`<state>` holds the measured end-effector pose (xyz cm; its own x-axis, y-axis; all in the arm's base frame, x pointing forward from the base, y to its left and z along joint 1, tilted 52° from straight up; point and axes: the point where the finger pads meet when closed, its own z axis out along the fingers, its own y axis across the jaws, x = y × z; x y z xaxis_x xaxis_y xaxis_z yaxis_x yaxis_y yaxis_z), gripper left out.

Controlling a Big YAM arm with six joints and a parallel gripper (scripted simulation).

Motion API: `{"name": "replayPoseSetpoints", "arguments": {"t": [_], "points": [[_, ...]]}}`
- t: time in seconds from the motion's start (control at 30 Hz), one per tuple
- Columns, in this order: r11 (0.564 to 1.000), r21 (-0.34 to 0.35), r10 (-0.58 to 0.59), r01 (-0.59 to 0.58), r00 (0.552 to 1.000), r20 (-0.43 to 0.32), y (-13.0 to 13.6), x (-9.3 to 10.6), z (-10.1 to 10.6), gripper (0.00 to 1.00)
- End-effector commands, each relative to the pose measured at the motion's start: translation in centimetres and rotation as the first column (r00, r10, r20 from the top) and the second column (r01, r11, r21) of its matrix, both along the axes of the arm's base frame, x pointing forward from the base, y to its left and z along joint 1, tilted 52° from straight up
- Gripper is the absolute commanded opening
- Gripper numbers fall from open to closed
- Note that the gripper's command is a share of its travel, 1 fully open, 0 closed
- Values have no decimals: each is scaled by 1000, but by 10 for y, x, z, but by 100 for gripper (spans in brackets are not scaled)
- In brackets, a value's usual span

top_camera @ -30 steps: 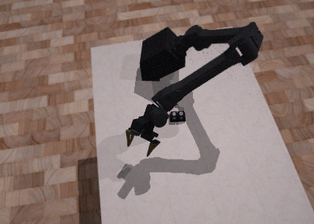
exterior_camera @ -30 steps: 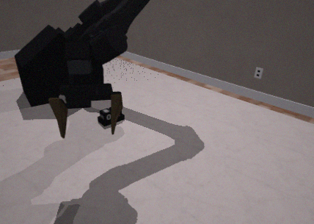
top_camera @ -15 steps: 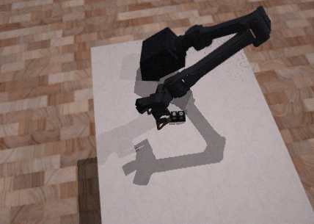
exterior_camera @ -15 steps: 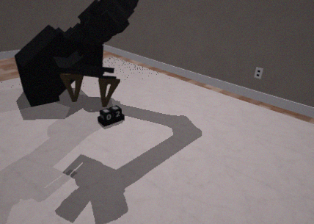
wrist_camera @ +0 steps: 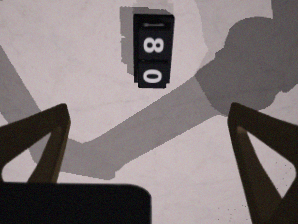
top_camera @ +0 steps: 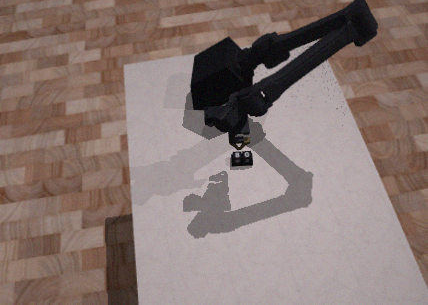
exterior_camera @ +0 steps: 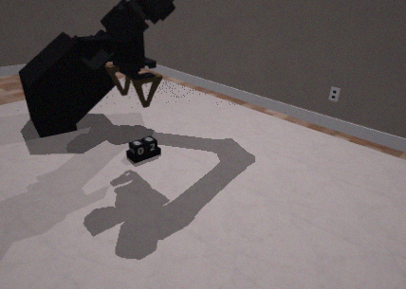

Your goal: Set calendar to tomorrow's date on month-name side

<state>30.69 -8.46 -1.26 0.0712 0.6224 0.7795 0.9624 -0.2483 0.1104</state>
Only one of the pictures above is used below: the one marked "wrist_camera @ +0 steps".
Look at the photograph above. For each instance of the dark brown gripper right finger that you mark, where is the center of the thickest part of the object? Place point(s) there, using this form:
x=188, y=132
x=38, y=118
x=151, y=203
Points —
x=265, y=204

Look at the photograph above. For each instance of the black calendar cube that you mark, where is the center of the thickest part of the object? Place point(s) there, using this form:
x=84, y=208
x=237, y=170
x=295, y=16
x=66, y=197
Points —
x=152, y=73
x=153, y=40

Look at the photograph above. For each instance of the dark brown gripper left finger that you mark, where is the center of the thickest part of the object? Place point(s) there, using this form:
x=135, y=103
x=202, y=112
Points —
x=18, y=136

